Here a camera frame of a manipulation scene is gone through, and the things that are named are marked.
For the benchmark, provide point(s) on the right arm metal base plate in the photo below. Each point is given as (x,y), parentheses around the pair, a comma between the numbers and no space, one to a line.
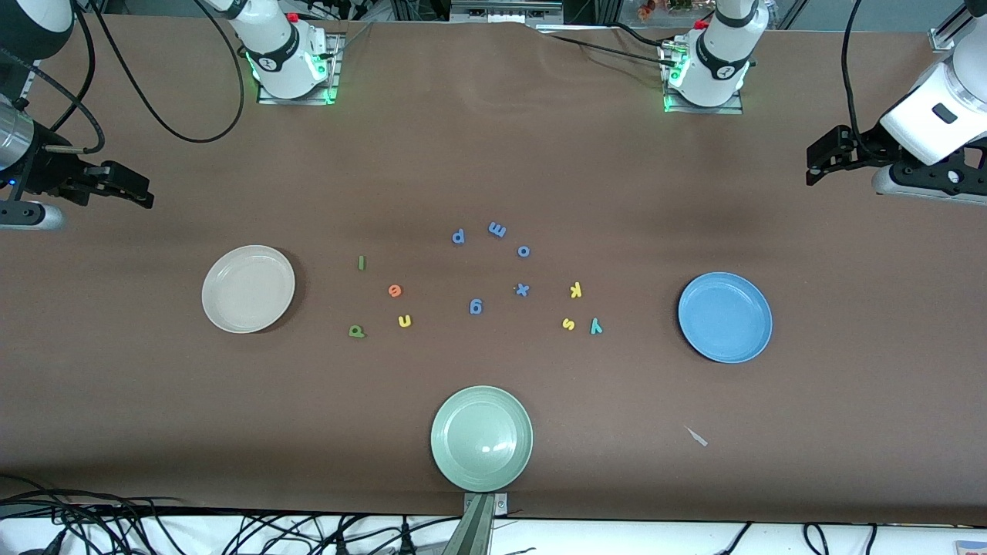
(335,85)

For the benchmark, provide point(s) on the blue round plate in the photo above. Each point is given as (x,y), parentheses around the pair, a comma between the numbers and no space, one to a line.
(725,317)

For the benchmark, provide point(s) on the green round plate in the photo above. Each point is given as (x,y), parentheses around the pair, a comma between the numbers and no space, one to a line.
(482,439)

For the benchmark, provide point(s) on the beige round plate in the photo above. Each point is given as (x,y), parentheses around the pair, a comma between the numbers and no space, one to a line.
(247,289)

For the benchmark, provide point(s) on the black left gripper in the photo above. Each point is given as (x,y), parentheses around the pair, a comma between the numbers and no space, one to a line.
(865,146)

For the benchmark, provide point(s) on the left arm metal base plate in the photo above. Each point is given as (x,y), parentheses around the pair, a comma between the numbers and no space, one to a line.
(678,109)

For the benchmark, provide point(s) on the aluminium frame profile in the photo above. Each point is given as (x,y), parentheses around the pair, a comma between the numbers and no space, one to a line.
(25,83)
(942,38)

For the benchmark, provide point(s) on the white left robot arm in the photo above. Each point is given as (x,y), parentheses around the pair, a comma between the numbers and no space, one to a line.
(717,62)

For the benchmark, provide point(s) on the grey metal box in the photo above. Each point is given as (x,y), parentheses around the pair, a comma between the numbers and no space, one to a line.
(505,9)

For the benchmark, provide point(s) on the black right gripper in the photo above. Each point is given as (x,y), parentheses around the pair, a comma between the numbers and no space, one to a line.
(48,174)

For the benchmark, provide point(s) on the small white tape scrap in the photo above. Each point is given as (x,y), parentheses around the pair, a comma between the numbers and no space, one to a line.
(698,438)

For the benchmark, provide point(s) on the green foam letter p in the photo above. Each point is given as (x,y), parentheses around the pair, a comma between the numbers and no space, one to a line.
(356,332)

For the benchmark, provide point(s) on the brown table cover sheet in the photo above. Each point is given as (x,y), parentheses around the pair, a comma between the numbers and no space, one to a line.
(540,154)

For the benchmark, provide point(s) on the blue foam letter m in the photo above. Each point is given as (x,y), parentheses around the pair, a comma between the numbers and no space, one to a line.
(497,230)

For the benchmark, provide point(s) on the grey metal camera mount post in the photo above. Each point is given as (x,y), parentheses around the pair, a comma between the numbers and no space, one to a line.
(480,532)

